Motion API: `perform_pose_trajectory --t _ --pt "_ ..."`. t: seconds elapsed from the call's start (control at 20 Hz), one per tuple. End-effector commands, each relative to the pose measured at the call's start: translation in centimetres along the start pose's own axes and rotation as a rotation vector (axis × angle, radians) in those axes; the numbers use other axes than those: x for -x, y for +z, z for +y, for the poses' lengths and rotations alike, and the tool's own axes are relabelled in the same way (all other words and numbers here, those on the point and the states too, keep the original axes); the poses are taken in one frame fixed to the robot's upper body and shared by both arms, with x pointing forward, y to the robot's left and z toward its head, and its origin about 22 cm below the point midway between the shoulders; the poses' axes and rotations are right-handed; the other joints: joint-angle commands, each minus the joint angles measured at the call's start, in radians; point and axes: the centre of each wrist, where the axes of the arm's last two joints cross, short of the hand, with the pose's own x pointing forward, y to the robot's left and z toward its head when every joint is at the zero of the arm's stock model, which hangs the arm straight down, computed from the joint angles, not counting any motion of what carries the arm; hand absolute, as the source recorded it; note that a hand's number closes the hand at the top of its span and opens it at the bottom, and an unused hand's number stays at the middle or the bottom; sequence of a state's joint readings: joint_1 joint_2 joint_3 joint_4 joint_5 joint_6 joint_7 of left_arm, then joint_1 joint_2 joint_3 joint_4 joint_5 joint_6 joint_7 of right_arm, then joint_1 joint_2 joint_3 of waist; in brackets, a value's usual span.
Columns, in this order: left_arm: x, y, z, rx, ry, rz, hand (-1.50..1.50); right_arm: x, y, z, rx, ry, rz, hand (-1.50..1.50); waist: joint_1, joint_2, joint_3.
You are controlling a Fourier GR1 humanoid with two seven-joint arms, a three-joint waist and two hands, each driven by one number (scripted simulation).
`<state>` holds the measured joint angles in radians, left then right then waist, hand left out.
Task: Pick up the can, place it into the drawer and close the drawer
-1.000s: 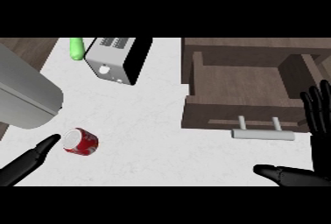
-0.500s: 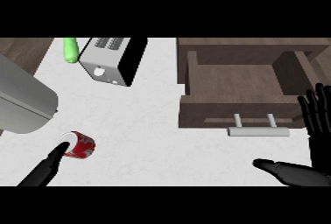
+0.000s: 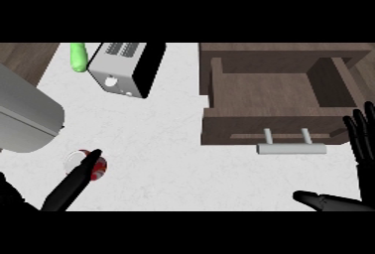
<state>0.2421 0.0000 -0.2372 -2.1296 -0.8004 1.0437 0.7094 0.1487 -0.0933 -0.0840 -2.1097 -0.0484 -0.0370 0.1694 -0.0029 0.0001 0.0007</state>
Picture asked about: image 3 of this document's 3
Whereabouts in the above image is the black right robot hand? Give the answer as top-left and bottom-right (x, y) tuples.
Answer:
(291, 100), (375, 212)

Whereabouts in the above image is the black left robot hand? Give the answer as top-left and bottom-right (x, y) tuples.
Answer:
(0, 148), (104, 212)

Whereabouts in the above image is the red can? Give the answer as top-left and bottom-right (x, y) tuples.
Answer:
(64, 149), (109, 182)

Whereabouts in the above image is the brown wooden drawer front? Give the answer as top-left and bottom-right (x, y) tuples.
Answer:
(200, 106), (362, 147)

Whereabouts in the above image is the brown wooden drawer box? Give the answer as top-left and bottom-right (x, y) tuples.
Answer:
(210, 57), (360, 111)

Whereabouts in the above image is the silver and black toaster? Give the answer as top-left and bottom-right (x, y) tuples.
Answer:
(87, 42), (169, 99)

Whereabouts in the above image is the green cucumber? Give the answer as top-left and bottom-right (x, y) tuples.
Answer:
(70, 43), (92, 73)

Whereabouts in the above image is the brown wooden cabinet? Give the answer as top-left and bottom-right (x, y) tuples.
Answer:
(198, 42), (375, 97)

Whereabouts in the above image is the pale grey drawer handle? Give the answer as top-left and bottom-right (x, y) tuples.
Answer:
(257, 127), (328, 156)

